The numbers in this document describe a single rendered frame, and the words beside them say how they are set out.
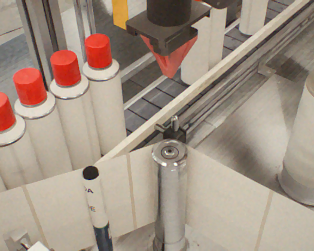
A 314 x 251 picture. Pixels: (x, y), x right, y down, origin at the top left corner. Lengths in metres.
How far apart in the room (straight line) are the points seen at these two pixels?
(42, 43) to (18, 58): 0.34
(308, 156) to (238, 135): 0.17
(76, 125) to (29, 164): 0.08
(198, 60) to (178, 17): 0.24
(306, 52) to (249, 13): 0.18
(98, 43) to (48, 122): 0.12
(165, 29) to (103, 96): 0.13
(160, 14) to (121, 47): 0.47
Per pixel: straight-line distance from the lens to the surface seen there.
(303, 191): 0.64
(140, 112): 0.76
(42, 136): 0.56
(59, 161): 0.60
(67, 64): 0.54
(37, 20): 0.67
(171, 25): 0.55
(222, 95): 0.84
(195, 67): 0.78
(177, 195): 0.47
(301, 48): 1.04
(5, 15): 2.96
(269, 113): 0.77
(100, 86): 0.58
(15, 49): 1.05
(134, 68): 0.72
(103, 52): 0.56
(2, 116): 0.50
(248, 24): 0.94
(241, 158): 0.69
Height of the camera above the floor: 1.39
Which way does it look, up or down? 44 degrees down
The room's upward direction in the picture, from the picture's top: 2 degrees counter-clockwise
